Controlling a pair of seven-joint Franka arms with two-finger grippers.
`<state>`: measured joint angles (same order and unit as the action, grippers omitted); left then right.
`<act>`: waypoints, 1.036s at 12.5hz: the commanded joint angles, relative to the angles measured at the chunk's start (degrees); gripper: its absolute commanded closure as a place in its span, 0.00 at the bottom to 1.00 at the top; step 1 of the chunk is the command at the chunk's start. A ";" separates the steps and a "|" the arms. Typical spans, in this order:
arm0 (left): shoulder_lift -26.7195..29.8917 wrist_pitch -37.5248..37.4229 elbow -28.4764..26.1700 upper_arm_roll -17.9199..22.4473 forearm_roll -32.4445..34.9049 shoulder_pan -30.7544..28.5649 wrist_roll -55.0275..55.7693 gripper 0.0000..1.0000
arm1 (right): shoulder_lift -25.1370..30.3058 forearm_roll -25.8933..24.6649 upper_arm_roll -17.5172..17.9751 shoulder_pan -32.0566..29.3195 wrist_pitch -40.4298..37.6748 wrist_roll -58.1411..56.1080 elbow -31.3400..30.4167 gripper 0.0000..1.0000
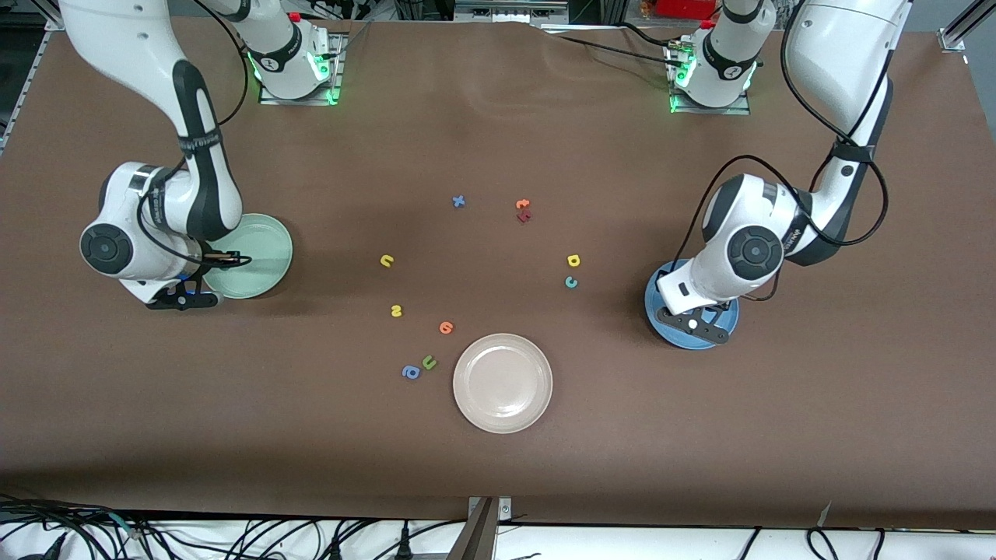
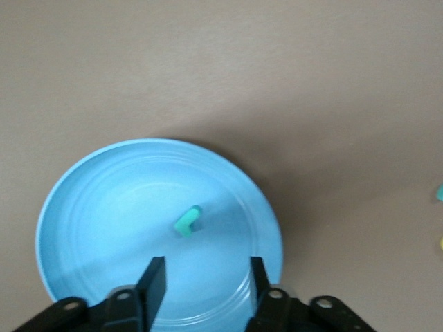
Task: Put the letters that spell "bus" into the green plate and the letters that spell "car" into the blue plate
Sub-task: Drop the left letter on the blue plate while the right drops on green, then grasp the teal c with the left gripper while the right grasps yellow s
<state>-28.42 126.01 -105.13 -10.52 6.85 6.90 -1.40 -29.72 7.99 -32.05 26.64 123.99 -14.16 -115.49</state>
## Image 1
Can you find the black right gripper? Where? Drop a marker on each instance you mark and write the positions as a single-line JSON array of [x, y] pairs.
[[204, 271]]

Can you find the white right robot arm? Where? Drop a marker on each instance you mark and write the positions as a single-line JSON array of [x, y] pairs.
[[132, 47]]

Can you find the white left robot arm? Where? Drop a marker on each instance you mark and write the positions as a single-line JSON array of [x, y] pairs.
[[840, 54]]

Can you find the blue plate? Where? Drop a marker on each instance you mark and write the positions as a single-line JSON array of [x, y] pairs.
[[685, 343]]

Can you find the green plate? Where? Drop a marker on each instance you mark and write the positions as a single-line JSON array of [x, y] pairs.
[[268, 257]]

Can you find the beige plate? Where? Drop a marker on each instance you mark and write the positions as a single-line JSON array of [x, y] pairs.
[[503, 383]]

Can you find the brown table cover sheet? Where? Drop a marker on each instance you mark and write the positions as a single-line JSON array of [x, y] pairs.
[[498, 467]]

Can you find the red background box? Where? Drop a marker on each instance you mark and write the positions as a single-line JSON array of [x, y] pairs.
[[685, 8]]

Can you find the grey metal background box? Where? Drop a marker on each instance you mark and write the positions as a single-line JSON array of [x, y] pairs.
[[510, 9]]

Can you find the aluminium corner strut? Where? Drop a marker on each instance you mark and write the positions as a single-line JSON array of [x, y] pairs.
[[961, 27]]

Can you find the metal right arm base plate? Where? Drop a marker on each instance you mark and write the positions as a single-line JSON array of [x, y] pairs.
[[268, 97]]

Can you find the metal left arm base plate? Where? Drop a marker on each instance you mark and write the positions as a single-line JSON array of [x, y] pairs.
[[739, 109]]

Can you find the aluminium table edge rail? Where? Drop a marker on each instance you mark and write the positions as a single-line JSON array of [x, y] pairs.
[[19, 93]]

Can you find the aluminium frame profile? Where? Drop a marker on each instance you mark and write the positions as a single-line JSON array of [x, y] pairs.
[[478, 537]]

